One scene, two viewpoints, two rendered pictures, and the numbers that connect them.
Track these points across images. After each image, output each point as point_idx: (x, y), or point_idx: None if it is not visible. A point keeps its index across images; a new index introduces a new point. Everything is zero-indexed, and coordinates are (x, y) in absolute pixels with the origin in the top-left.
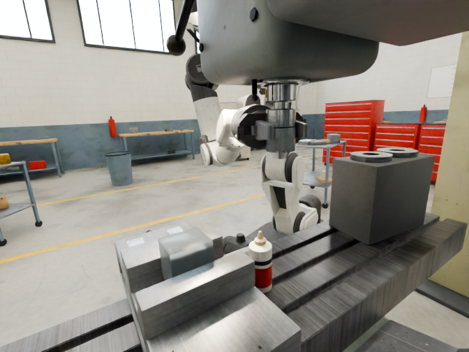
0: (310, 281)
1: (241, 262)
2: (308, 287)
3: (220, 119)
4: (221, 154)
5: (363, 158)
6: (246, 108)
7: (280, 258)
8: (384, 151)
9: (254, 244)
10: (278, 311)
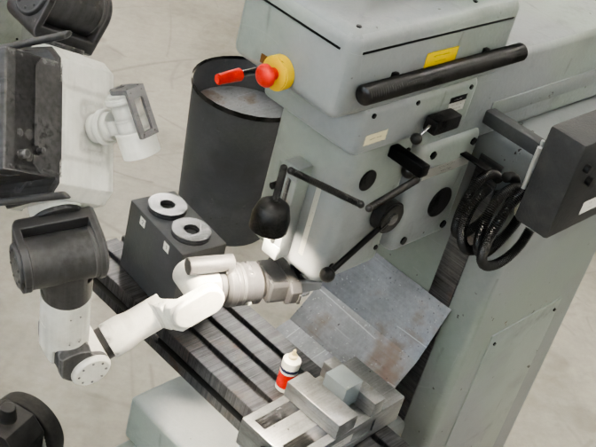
0: (271, 357)
1: (338, 362)
2: (278, 360)
3: (202, 301)
4: (138, 342)
5: (206, 239)
6: (262, 275)
7: (241, 369)
8: (176, 215)
9: (294, 361)
10: (347, 362)
